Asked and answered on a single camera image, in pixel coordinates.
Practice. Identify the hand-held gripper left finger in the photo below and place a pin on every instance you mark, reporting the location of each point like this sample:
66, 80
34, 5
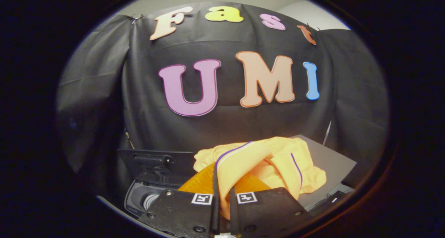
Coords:
180, 210

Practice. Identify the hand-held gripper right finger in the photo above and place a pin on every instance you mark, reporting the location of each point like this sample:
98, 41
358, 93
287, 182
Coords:
267, 210

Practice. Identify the grey washing machine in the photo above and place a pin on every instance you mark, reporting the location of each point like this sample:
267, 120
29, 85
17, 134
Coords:
156, 161

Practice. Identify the orange garment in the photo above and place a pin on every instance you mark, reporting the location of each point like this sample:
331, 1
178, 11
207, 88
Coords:
250, 158

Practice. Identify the white cabinet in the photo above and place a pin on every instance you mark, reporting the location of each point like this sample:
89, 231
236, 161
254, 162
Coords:
330, 161

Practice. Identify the metal backdrop stand pole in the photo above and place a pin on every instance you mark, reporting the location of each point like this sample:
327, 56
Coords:
129, 137

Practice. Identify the black backdrop cloth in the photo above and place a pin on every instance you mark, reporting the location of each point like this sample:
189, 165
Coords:
226, 126

